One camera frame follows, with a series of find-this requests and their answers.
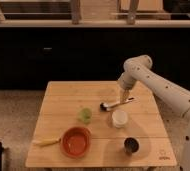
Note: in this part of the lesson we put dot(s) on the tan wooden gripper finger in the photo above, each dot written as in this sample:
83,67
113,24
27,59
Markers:
124,95

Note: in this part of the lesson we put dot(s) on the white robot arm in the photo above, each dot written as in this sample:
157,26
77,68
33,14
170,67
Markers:
178,98

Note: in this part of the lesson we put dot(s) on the red bowl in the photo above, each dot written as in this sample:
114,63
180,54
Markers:
75,142

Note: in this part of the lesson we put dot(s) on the white cup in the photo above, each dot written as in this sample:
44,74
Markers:
119,118

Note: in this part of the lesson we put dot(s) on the green cup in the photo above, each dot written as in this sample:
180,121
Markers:
85,115

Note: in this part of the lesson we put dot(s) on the black cup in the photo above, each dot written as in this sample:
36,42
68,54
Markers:
131,145

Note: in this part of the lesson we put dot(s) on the wooden table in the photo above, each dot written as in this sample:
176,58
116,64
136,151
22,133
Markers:
59,112

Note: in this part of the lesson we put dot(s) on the yellow banana toy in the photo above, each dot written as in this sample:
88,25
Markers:
45,142

